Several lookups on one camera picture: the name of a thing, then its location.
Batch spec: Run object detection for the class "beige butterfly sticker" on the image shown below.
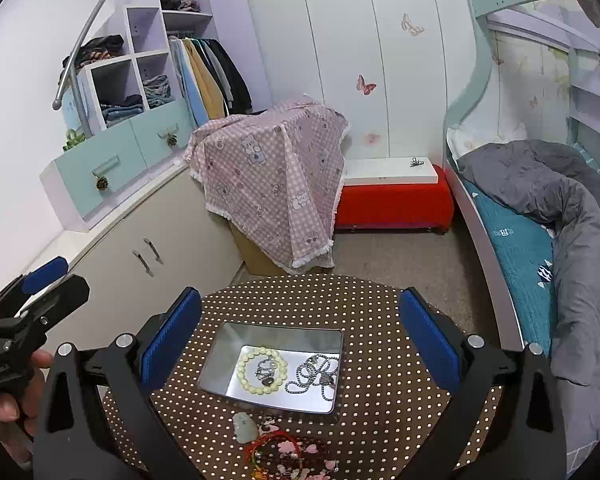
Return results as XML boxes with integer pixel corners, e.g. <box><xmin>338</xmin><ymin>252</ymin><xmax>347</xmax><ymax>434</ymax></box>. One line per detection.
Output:
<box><xmin>401</xmin><ymin>13</ymin><xmax>426</xmax><ymax>37</ymax></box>

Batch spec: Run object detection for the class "lavender stair shelf unit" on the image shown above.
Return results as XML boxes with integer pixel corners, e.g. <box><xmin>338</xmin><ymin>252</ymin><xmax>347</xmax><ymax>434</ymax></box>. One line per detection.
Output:
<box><xmin>39</xmin><ymin>0</ymin><xmax>271</xmax><ymax>233</ymax></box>

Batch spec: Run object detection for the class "light blue hanging shirt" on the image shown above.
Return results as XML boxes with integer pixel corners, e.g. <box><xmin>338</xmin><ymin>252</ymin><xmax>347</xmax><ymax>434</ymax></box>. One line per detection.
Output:
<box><xmin>170</xmin><ymin>40</ymin><xmax>203</xmax><ymax>128</ymax></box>

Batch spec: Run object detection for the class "grey metal handrail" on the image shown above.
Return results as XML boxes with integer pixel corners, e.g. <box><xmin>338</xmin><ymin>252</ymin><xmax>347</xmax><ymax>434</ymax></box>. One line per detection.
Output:
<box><xmin>51</xmin><ymin>0</ymin><xmax>136</xmax><ymax>111</ymax></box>

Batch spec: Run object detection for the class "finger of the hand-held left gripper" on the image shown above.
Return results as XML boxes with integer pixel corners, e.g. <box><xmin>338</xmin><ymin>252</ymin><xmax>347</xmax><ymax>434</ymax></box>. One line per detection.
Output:
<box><xmin>0</xmin><ymin>256</ymin><xmax>70</xmax><ymax>319</ymax></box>
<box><xmin>10</xmin><ymin>275</ymin><xmax>91</xmax><ymax>346</ymax></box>

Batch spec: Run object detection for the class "brown polka dot tablecloth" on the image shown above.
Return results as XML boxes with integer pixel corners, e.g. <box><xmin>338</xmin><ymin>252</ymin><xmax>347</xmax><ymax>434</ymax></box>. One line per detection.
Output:
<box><xmin>100</xmin><ymin>275</ymin><xmax>503</xmax><ymax>480</ymax></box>

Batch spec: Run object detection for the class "beige low cabinet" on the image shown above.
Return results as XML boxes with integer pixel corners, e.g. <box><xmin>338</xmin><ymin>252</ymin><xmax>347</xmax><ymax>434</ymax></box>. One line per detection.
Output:
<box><xmin>10</xmin><ymin>162</ymin><xmax>246</xmax><ymax>356</ymax></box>

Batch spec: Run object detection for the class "pink checked bear cloth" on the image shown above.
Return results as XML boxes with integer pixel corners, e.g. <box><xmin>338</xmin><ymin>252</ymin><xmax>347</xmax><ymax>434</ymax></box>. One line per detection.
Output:
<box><xmin>184</xmin><ymin>94</ymin><xmax>351</xmax><ymax>273</ymax></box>

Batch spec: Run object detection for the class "pale green bunk bed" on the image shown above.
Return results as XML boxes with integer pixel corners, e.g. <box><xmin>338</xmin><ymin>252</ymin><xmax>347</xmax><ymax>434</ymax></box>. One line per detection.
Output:
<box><xmin>442</xmin><ymin>0</ymin><xmax>600</xmax><ymax>480</ymax></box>

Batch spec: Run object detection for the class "pale blue board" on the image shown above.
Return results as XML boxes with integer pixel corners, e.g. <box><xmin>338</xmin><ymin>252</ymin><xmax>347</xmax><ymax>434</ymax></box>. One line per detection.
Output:
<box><xmin>60</xmin><ymin>82</ymin><xmax>93</xmax><ymax>136</ymax></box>

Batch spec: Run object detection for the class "red bench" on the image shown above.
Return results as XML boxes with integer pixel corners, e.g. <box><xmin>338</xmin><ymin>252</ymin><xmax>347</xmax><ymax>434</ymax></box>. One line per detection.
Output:
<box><xmin>334</xmin><ymin>165</ymin><xmax>455</xmax><ymax>235</ymax></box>

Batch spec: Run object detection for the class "green plant ornament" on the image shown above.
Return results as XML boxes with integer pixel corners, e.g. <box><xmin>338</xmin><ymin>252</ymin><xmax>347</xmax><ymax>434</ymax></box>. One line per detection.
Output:
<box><xmin>62</xmin><ymin>129</ymin><xmax>89</xmax><ymax>153</ymax></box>

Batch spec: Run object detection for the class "pale green bead bracelet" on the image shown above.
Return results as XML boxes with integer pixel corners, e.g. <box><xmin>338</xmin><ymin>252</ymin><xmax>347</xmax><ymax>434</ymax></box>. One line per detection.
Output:
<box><xmin>236</xmin><ymin>346</ymin><xmax>287</xmax><ymax>395</ymax></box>

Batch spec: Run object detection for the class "silver chain necklace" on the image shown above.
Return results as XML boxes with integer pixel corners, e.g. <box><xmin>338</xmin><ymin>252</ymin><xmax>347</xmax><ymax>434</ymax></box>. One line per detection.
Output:
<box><xmin>285</xmin><ymin>354</ymin><xmax>341</xmax><ymax>402</ymax></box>

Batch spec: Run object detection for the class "teal bedsheet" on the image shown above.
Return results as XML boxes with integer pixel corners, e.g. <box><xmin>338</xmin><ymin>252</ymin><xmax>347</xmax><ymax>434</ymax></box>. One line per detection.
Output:
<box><xmin>462</xmin><ymin>177</ymin><xmax>558</xmax><ymax>356</ymax></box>

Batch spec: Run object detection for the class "stack of folded jeans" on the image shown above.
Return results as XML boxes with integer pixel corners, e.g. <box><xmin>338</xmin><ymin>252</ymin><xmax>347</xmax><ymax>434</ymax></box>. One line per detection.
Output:
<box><xmin>100</xmin><ymin>95</ymin><xmax>145</xmax><ymax>128</ymax></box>
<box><xmin>141</xmin><ymin>75</ymin><xmax>172</xmax><ymax>109</ymax></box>

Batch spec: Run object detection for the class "red string bracelet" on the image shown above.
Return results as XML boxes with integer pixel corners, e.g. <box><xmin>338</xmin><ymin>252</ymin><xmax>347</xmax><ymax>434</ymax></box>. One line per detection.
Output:
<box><xmin>244</xmin><ymin>432</ymin><xmax>303</xmax><ymax>477</ymax></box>

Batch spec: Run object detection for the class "white wardrobe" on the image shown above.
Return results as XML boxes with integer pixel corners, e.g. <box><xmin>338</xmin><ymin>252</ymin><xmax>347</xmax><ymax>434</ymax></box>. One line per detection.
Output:
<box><xmin>240</xmin><ymin>0</ymin><xmax>486</xmax><ymax>181</ymax></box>

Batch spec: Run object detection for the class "tan hanging coat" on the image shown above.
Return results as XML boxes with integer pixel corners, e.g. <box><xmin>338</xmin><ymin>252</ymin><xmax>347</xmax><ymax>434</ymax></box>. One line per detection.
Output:
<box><xmin>184</xmin><ymin>39</ymin><xmax>227</xmax><ymax>120</ymax></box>

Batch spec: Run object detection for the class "cardboard box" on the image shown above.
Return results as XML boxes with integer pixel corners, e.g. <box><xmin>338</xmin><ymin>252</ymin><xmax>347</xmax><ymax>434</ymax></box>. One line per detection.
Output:
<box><xmin>230</xmin><ymin>225</ymin><xmax>287</xmax><ymax>277</ymax></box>

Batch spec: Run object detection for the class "black hanging jacket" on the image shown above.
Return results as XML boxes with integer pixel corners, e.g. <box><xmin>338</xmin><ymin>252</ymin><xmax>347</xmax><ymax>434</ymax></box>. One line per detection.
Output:
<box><xmin>205</xmin><ymin>39</ymin><xmax>253</xmax><ymax>115</ymax></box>

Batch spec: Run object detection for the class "small teal drawer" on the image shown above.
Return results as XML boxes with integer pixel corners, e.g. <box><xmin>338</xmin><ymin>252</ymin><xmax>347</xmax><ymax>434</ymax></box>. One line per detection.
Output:
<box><xmin>130</xmin><ymin>97</ymin><xmax>193</xmax><ymax>171</ymax></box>

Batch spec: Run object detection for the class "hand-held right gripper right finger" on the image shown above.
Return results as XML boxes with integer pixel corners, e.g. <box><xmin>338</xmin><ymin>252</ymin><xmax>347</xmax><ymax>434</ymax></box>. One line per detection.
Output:
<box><xmin>397</xmin><ymin>287</ymin><xmax>568</xmax><ymax>480</ymax></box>

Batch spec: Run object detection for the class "large teal drawer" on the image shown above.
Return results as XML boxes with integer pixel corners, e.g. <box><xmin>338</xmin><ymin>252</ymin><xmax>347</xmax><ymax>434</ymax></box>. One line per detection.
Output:
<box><xmin>52</xmin><ymin>130</ymin><xmax>148</xmax><ymax>209</ymax></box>

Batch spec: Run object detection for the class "pale jade pendant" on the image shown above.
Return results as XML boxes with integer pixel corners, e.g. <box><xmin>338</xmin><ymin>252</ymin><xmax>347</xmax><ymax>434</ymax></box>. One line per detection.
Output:
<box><xmin>232</xmin><ymin>412</ymin><xmax>257</xmax><ymax>445</ymax></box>

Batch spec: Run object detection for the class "grey duvet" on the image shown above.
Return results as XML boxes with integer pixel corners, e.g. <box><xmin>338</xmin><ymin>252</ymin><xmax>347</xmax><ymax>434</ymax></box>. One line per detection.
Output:
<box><xmin>457</xmin><ymin>139</ymin><xmax>600</xmax><ymax>461</ymax></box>

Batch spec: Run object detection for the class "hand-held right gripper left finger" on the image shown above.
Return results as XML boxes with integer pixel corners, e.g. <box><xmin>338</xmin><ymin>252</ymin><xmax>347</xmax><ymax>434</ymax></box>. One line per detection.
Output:
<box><xmin>32</xmin><ymin>287</ymin><xmax>203</xmax><ymax>480</ymax></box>

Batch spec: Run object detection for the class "person's left hand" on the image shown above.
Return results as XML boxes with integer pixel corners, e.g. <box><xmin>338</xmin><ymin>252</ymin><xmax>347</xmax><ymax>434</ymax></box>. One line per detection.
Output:
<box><xmin>0</xmin><ymin>349</ymin><xmax>56</xmax><ymax>468</ymax></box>

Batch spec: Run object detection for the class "pile of dark clothes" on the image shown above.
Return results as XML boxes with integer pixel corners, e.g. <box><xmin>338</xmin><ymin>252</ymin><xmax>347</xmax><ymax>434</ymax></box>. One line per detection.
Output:
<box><xmin>62</xmin><ymin>35</ymin><xmax>126</xmax><ymax>69</ymax></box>

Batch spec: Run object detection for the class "rectangular metal tin box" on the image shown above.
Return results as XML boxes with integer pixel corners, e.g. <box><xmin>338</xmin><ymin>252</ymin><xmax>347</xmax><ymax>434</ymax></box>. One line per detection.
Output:
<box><xmin>197</xmin><ymin>321</ymin><xmax>344</xmax><ymax>415</ymax></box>

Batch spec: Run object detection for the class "dark red bead bracelet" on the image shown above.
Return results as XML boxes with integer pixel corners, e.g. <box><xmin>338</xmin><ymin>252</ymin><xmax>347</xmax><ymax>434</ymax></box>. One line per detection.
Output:
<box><xmin>260</xmin><ymin>437</ymin><xmax>338</xmax><ymax>480</ymax></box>

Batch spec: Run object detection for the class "silver heart charm bracelet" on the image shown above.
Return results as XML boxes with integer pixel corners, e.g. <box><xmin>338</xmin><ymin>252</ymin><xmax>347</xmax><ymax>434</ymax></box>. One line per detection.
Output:
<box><xmin>254</xmin><ymin>357</ymin><xmax>277</xmax><ymax>389</ymax></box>

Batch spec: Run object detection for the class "white board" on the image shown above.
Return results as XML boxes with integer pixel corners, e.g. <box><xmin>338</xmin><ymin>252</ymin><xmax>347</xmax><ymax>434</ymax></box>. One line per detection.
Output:
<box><xmin>342</xmin><ymin>156</ymin><xmax>441</xmax><ymax>186</ymax></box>

